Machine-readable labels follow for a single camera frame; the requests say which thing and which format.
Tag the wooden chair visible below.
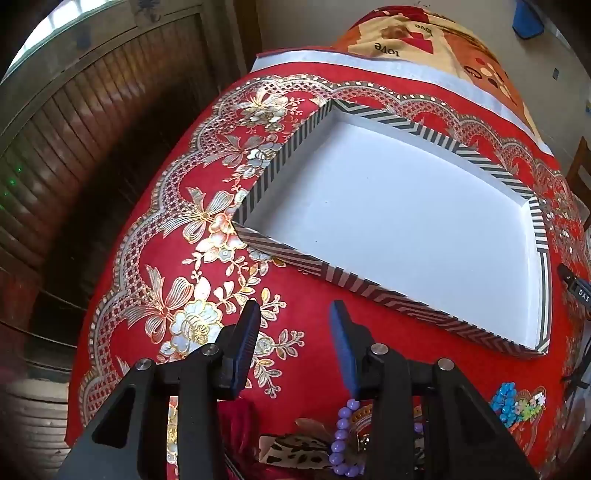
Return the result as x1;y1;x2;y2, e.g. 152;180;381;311
566;135;591;204

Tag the red scrunchie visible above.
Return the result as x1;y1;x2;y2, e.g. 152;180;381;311
218;398;260;468

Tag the purple bead bracelet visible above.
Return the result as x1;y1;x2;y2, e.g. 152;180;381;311
329;400;373;478

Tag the blue bead bracelet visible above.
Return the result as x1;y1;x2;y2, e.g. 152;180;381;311
489;382;520;425

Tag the wooden louvred shutter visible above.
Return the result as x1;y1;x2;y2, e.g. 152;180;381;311
0;9;241;370

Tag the blue wall object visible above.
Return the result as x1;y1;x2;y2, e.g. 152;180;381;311
512;6;559;40

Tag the printed blanket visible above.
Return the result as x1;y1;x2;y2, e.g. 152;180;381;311
331;6;542;134

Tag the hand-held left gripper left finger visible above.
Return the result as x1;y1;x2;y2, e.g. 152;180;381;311
55;300;262;480

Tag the leopard print scrunchie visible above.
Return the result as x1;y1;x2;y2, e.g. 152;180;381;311
259;418;340;472

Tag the multicolour bead bracelet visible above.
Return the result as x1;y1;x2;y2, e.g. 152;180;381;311
513;388;548;428

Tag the window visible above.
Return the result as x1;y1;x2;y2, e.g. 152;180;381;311
9;0;139;75

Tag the striped cardboard tray box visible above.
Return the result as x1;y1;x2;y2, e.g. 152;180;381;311
232;99;553;356

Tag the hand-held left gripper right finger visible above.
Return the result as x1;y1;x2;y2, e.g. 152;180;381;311
329;300;539;480

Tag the red floral tablecloth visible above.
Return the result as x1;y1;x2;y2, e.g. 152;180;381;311
65;48;591;480

